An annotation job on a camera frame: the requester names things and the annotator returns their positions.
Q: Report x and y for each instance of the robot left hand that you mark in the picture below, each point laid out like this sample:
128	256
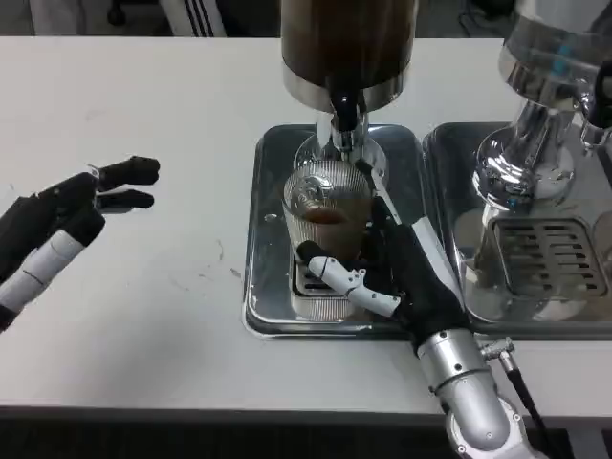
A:
57	215

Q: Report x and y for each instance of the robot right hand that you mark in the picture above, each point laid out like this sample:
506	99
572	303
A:
425	296

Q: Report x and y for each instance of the clear ribbed glass cup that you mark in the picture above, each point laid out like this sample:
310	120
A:
330	234

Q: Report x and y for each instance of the robot right arm, silver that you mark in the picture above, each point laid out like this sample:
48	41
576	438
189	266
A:
459	378

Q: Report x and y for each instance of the steel drip tray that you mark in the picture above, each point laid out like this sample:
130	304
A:
449	191
268	287

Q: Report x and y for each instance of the black dispenser tap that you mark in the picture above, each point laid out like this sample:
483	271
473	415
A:
345	110

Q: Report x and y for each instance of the steel drink dispenser, clear tank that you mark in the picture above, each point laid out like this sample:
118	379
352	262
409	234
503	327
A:
540	62

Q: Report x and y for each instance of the drink dispenser with brown drink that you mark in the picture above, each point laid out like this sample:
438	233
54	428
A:
344	43

